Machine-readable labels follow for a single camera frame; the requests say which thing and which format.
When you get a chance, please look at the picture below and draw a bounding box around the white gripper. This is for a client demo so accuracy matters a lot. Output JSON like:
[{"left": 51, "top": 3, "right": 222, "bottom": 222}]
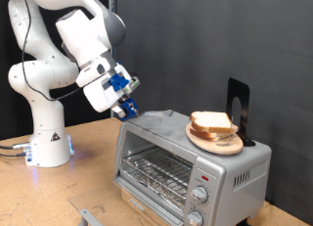
[{"left": 82, "top": 64, "right": 132, "bottom": 119}]

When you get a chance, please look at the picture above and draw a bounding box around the silver oven knob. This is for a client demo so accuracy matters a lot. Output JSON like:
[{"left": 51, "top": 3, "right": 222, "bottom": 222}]
[
  {"left": 186, "top": 210, "right": 204, "bottom": 226},
  {"left": 191, "top": 185, "right": 209, "bottom": 204}
]

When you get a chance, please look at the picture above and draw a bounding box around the silver toaster oven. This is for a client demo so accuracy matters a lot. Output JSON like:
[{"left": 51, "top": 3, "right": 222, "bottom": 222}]
[{"left": 112, "top": 109, "right": 272, "bottom": 226}]

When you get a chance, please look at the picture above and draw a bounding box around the dark grey partition panel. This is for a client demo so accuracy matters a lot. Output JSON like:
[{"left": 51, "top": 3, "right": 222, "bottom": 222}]
[{"left": 112, "top": 0, "right": 313, "bottom": 225}]

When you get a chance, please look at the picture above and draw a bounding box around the foil lined crumb tray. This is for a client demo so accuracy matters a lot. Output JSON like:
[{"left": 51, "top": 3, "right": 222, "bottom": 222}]
[{"left": 128, "top": 170, "right": 187, "bottom": 211}]

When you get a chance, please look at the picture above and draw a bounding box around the vertical metal pole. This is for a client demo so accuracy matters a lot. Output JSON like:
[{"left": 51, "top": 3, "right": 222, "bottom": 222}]
[{"left": 109, "top": 0, "right": 117, "bottom": 118}]

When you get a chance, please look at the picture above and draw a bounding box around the round wooden board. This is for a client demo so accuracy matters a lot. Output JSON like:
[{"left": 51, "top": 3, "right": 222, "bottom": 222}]
[{"left": 185, "top": 121, "right": 245, "bottom": 157}]

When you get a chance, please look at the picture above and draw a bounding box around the thin metal pin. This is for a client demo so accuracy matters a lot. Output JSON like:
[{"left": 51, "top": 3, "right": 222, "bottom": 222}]
[{"left": 228, "top": 115, "right": 236, "bottom": 146}]

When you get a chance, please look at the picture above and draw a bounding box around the black metal bookend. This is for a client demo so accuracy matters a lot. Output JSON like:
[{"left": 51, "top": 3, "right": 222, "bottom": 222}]
[{"left": 225, "top": 77, "right": 257, "bottom": 148}]

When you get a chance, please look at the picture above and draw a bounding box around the black curtain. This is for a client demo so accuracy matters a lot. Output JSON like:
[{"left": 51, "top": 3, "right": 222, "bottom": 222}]
[{"left": 0, "top": 0, "right": 113, "bottom": 141}]

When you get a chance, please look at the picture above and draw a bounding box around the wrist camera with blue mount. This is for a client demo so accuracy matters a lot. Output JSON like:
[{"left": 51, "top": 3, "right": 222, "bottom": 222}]
[{"left": 108, "top": 72, "right": 141, "bottom": 95}]

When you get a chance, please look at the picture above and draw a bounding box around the wire oven rack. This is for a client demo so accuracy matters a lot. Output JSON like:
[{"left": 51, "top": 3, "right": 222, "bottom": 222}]
[{"left": 121, "top": 147, "right": 194, "bottom": 203}]

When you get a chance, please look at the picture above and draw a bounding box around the black base cable with connector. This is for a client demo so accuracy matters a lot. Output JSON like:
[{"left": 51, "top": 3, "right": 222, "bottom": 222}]
[
  {"left": 0, "top": 151, "right": 28, "bottom": 158},
  {"left": 0, "top": 141, "right": 32, "bottom": 151}
]

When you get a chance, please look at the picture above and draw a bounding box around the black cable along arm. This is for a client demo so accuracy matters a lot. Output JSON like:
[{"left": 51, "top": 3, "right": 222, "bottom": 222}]
[{"left": 20, "top": 0, "right": 82, "bottom": 103}]

